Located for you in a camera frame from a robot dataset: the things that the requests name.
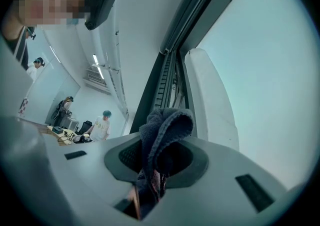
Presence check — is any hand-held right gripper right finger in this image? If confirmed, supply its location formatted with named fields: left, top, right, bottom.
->
left=144, top=136, right=288, bottom=226

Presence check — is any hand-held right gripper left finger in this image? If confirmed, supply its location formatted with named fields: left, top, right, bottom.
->
left=41, top=131, right=142, bottom=221

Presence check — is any dark blue cleaning cloth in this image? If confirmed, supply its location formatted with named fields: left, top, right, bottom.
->
left=136, top=106, right=195, bottom=221

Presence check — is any black office chair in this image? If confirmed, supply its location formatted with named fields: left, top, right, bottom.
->
left=79, top=120, right=93, bottom=136

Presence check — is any light wooden table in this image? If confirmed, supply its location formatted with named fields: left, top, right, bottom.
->
left=46, top=124, right=93, bottom=146

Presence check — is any ceiling air vent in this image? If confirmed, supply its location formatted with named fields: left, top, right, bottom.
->
left=83, top=67, right=111, bottom=96

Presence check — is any ceiling light strip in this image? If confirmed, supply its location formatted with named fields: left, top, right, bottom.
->
left=92, top=53, right=105, bottom=80
left=48, top=44, right=61, bottom=63

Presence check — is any person's black clothing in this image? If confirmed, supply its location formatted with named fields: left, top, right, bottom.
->
left=4, top=27, right=30, bottom=71

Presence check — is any black head-mounted camera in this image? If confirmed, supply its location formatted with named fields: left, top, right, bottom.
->
left=83, top=0, right=120, bottom=31

